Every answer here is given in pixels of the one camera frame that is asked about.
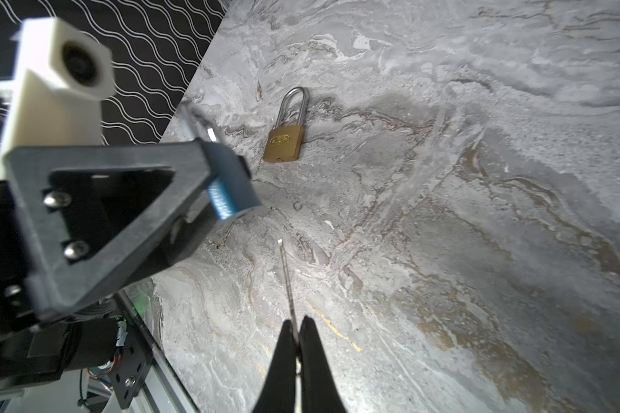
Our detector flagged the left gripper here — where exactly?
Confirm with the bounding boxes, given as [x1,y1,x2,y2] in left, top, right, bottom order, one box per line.
[0,139,260,341]

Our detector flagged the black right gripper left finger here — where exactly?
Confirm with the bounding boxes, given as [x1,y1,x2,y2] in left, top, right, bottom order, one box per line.
[252,320,297,413]

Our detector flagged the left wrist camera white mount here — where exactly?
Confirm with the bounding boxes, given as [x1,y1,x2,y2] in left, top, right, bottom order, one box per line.
[0,17,115,180]

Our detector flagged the small silver key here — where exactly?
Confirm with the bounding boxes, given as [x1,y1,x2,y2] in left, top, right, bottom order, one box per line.
[277,239,299,345]

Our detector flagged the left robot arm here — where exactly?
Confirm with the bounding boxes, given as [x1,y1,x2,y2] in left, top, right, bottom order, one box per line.
[0,139,259,406]

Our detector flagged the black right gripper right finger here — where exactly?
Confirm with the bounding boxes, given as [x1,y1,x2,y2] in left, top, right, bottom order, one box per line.
[299,316,346,413]

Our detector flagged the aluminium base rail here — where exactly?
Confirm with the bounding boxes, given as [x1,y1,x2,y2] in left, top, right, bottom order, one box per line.
[104,292,199,412]

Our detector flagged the brass padlock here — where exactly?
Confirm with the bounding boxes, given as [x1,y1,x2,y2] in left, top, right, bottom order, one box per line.
[263,86,309,163]

